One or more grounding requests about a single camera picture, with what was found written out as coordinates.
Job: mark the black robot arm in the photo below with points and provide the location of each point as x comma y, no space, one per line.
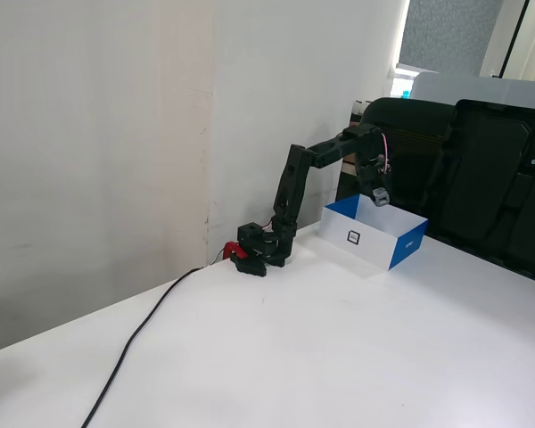
294,178

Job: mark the red clamp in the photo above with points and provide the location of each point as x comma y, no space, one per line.
231,249

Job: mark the black office chair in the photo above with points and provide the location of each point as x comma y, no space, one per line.
410,178

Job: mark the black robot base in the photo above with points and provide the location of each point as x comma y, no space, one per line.
252,241

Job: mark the gray roller blind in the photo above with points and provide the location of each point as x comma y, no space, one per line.
446,33

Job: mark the black window frame bar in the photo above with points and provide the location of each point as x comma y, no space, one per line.
515,35

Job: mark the light gray panel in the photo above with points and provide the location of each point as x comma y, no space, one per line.
472,89

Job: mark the gray block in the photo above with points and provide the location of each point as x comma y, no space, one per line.
380,197

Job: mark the blue and white cardboard box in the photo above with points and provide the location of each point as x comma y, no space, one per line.
374,241

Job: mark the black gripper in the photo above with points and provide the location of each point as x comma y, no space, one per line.
369,180

